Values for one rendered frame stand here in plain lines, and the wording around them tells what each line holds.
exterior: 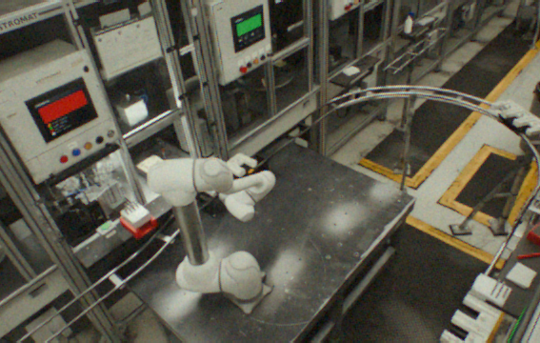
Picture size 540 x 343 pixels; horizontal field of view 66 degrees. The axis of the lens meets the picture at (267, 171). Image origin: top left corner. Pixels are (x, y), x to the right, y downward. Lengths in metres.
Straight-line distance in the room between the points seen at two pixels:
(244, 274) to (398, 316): 1.29
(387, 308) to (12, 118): 2.35
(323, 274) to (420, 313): 0.93
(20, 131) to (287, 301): 1.40
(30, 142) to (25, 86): 0.24
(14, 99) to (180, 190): 0.73
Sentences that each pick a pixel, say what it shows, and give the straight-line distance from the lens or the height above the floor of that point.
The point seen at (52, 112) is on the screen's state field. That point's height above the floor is 1.65.
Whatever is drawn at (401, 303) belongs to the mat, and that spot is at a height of 0.01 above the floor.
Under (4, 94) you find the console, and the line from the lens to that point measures 1.87.
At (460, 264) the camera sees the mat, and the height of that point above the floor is 0.01.
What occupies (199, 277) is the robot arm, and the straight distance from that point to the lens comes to 1.98.
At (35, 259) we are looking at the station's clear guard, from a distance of 2.29.
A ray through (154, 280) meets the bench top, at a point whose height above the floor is 0.68.
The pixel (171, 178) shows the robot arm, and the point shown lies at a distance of 1.60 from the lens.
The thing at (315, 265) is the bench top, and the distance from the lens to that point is 2.26.
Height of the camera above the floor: 2.49
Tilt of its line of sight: 40 degrees down
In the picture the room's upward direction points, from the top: 6 degrees counter-clockwise
